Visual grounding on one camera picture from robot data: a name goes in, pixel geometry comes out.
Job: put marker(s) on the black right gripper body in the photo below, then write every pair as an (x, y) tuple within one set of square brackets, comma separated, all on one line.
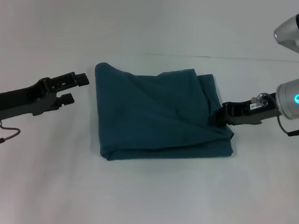
[(254, 113)]

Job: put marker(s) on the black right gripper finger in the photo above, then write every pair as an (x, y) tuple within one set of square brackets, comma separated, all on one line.
[(219, 118), (228, 107)]

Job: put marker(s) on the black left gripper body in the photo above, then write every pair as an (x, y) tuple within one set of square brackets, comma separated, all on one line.
[(19, 100)]

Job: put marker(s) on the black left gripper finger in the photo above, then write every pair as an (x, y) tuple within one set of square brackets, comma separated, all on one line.
[(74, 78), (67, 99)]

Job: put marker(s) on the teal FREE print t-shirt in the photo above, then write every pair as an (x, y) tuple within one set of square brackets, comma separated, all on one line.
[(159, 115)]

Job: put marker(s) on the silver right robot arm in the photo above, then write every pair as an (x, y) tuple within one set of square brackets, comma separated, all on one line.
[(297, 84)]

